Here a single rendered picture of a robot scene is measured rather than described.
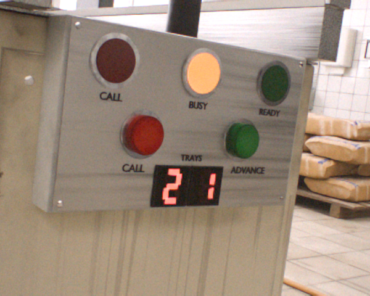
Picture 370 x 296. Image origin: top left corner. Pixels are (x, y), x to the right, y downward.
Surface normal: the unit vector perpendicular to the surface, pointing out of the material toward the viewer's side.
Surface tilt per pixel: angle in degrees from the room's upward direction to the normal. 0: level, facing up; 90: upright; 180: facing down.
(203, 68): 90
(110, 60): 90
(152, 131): 90
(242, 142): 90
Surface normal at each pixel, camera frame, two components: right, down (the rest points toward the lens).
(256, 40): -0.80, -0.04
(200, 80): 0.58, 0.16
